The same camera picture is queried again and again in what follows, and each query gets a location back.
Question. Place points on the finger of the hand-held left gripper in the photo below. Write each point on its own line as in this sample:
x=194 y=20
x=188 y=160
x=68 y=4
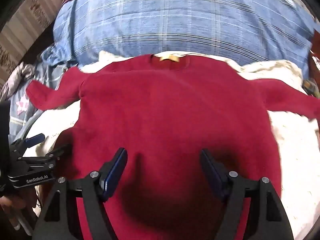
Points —
x=56 y=152
x=35 y=139

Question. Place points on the blue plaid quilt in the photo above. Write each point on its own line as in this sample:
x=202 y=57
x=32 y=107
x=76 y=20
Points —
x=175 y=25

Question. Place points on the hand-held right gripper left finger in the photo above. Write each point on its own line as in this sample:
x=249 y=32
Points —
x=113 y=173

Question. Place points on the beige striped pillow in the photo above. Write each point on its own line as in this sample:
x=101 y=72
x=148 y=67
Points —
x=30 y=17

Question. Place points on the red snack packet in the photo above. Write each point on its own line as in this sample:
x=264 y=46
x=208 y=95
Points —
x=313 y=65

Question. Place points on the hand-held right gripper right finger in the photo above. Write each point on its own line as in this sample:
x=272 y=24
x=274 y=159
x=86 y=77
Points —
x=212 y=175

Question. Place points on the person's left hand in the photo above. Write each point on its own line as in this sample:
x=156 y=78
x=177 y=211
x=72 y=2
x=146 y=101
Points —
x=10 y=203

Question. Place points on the cream leaf-print pillow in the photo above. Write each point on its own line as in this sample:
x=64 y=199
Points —
x=295 y=142

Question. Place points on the red sweater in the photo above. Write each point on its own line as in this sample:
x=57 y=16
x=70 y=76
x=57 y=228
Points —
x=162 y=105

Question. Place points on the blue patterned cloth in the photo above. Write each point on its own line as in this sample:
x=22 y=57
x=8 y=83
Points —
x=52 y=55

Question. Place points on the grey striped bedsheet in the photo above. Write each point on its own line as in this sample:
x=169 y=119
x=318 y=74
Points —
x=20 y=120

